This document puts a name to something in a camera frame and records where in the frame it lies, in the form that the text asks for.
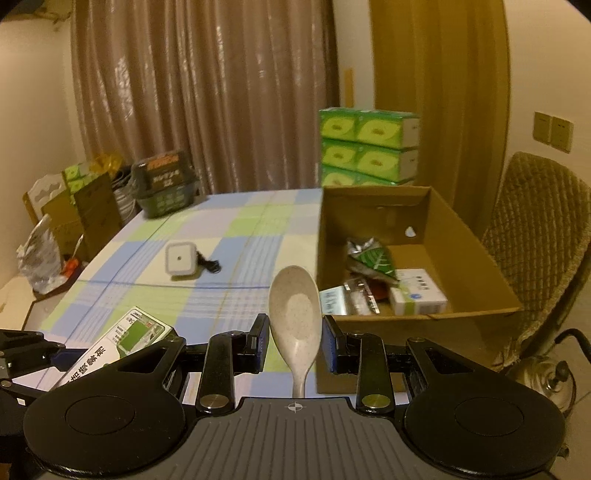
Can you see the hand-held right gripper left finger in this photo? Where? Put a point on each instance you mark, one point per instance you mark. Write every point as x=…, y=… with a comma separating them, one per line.
x=258, y=346

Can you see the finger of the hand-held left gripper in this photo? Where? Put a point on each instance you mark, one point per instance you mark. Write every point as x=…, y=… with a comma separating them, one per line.
x=18, y=392
x=67, y=357

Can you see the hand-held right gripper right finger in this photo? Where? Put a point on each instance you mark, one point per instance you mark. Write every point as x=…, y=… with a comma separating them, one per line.
x=328, y=344

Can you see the beige speckled spoon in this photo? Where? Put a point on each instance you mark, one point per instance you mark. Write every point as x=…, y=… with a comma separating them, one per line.
x=295, y=314

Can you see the clear plastic packet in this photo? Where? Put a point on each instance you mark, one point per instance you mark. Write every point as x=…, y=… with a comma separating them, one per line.
x=360, y=295

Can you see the green and white carton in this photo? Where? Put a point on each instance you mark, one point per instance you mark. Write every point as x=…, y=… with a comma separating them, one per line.
x=124, y=337

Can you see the silver and green foil bag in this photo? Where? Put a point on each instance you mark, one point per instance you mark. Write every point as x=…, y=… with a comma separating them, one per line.
x=374, y=261

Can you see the large white medicine box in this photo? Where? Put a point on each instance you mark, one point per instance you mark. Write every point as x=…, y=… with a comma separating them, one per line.
x=418, y=295

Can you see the brown cardboard box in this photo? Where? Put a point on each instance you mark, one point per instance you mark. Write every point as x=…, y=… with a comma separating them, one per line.
x=457, y=249

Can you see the small white printed box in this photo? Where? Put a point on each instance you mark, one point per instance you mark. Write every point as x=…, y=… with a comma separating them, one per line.
x=333, y=301

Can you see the white plastic bag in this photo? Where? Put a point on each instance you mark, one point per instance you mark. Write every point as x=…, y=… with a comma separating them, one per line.
x=39, y=258

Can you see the checked tablecloth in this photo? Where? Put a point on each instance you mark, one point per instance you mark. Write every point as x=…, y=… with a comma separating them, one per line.
x=240, y=240

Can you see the brown cardboard carton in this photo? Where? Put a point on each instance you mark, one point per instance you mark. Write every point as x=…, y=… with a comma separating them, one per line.
x=97, y=212

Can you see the white cardboard cutout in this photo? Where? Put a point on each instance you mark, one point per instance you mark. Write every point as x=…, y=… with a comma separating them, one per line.
x=44, y=194

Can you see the metal pot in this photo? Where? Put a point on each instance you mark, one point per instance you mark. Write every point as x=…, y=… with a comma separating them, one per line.
x=124, y=201

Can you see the green tissue box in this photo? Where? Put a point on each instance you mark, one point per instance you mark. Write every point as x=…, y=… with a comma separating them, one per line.
x=77, y=176

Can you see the dark green plastic basket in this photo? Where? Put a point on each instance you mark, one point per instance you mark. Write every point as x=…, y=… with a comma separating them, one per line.
x=164, y=184

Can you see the yellow plastic bag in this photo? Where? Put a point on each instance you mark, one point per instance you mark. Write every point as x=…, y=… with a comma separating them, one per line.
x=108, y=162

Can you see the stack of green tissue packs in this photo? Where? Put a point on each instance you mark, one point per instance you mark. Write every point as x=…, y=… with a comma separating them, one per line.
x=369, y=143

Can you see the metal kettle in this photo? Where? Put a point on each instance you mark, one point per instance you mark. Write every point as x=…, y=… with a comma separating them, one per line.
x=545, y=381

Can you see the wicker chair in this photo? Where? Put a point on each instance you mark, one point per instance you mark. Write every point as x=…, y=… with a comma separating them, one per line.
x=535, y=230

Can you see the brown curtain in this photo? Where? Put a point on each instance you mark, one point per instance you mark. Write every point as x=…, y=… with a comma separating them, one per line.
x=207, y=92

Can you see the wooden door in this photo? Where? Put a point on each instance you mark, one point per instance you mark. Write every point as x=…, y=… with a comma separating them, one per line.
x=438, y=92

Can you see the wall switch panel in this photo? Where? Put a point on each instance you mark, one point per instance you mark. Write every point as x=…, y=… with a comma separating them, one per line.
x=552, y=131

